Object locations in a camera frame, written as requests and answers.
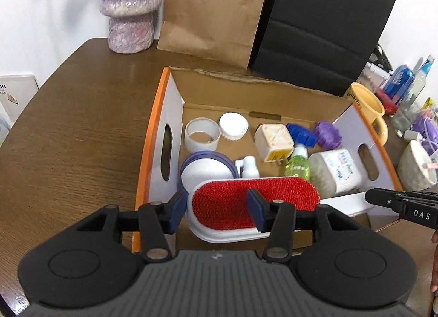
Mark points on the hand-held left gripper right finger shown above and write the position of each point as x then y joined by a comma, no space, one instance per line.
255,211

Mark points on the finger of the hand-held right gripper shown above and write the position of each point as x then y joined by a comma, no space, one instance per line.
421,196
381,198

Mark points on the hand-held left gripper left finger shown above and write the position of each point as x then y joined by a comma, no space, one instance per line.
178,211

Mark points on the red lint brush white base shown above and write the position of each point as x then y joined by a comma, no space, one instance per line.
222,204

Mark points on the white ridged bottle cap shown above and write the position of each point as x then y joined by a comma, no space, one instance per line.
233,125

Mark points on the blue ridged bottle cap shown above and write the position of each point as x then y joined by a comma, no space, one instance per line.
301,134

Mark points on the white cardboard box orange edges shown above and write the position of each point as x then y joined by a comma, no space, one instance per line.
172,105

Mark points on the person's right hand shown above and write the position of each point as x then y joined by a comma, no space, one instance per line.
435,272

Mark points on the round grey-white bowl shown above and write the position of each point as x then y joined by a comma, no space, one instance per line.
415,166

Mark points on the small white spray bottle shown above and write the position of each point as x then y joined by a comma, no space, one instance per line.
249,168

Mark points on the white lid purple rim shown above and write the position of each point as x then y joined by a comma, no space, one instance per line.
205,173

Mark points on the white jar with label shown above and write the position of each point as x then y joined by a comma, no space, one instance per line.
337,173

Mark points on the small green bottle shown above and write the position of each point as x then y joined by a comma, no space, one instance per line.
297,166

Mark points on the white charger plug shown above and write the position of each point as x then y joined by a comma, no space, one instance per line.
410,135

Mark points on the beige plug adapter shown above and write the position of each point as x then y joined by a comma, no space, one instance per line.
273,142

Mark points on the purple ridged cap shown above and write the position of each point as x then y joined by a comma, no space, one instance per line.
328,135

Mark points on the gold foil wrapper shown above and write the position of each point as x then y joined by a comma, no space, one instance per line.
428,103

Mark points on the yellow mug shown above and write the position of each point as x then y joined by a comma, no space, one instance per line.
368,103

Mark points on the red small box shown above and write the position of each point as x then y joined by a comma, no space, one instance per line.
388,101

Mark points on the clear bottle with blue cap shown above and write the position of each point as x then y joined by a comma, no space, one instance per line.
415,94

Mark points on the blue labelled water bottle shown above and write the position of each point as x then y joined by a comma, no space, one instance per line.
400,82

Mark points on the black paper bag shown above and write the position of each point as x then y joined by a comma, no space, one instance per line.
318,26

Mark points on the white flat box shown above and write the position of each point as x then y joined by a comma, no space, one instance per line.
15,96

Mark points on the brown paper bag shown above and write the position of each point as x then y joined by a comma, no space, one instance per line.
212,9

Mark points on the pink marbled ceramic vase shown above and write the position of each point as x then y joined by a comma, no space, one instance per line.
131,5

